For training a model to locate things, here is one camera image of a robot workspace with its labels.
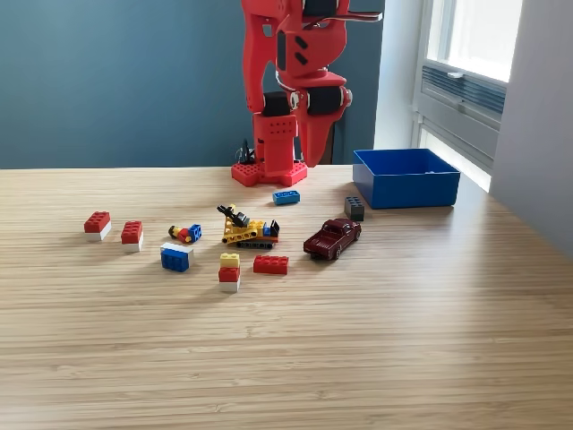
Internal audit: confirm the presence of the red and white brick stack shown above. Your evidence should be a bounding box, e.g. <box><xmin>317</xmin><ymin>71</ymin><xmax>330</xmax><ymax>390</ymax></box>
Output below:
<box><xmin>120</xmin><ymin>220</ymin><xmax>144</xmax><ymax>254</ymax></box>
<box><xmin>83</xmin><ymin>211</ymin><xmax>113</xmax><ymax>244</ymax></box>

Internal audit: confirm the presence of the blue plastic bin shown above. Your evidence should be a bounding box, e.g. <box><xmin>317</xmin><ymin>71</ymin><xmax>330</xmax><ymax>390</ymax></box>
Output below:
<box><xmin>352</xmin><ymin>148</ymin><xmax>462</xmax><ymax>211</ymax></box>

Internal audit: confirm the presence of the red long brick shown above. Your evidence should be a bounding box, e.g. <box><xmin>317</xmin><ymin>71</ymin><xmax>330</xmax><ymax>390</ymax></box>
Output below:
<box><xmin>252</xmin><ymin>254</ymin><xmax>290</xmax><ymax>276</ymax></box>

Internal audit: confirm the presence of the flat blue brick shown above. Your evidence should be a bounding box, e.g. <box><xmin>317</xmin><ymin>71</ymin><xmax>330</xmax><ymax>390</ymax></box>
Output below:
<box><xmin>272</xmin><ymin>190</ymin><xmax>302</xmax><ymax>207</ymax></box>

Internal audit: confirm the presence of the dark grey brick stack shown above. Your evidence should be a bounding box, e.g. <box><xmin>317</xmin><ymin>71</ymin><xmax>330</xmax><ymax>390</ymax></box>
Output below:
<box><xmin>343</xmin><ymin>195</ymin><xmax>365</xmax><ymax>223</ymax></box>

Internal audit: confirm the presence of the blue and white brick stack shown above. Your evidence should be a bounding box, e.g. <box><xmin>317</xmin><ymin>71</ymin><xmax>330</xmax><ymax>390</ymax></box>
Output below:
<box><xmin>159</xmin><ymin>242</ymin><xmax>196</xmax><ymax>273</ymax></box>

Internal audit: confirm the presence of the dark folded chair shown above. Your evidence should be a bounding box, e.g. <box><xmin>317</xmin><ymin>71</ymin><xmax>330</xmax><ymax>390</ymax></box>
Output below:
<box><xmin>321</xmin><ymin>79</ymin><xmax>347</xmax><ymax>166</ymax></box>

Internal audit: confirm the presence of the grey pleated window blind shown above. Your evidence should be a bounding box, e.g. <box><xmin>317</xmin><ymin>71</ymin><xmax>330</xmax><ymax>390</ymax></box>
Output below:
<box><xmin>421</xmin><ymin>62</ymin><xmax>508</xmax><ymax>118</ymax></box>

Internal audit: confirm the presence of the small yellow toy digger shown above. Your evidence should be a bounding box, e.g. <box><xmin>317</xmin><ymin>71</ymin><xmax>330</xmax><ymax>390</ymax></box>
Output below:
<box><xmin>217</xmin><ymin>203</ymin><xmax>281</xmax><ymax>249</ymax></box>

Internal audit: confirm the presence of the toy figure red blue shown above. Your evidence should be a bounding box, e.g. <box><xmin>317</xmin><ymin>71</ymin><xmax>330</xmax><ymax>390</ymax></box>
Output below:
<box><xmin>167</xmin><ymin>223</ymin><xmax>203</xmax><ymax>245</ymax></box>

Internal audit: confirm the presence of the white window frame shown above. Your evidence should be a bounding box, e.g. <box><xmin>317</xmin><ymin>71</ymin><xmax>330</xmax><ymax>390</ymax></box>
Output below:
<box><xmin>409</xmin><ymin>0</ymin><xmax>524</xmax><ymax>194</ymax></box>

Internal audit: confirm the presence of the yellow red white brick stack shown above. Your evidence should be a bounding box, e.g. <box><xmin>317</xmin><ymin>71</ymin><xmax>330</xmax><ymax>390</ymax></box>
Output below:
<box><xmin>218</xmin><ymin>253</ymin><xmax>242</xmax><ymax>294</ymax></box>

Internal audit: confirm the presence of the dark red toy car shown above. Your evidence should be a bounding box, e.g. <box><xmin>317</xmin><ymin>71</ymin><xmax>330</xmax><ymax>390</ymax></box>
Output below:
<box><xmin>303</xmin><ymin>218</ymin><xmax>363</xmax><ymax>262</ymax></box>

